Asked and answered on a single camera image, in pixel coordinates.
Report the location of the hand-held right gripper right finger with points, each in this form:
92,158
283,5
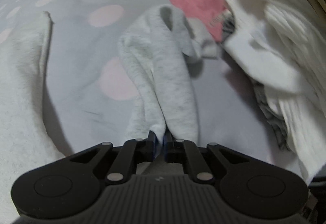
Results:
169,152

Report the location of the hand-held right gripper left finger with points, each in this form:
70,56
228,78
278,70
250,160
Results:
150,150

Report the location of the light grey sweatshirt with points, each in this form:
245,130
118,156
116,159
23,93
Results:
158,66

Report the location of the white ribbed garment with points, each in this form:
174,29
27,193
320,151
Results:
280,35

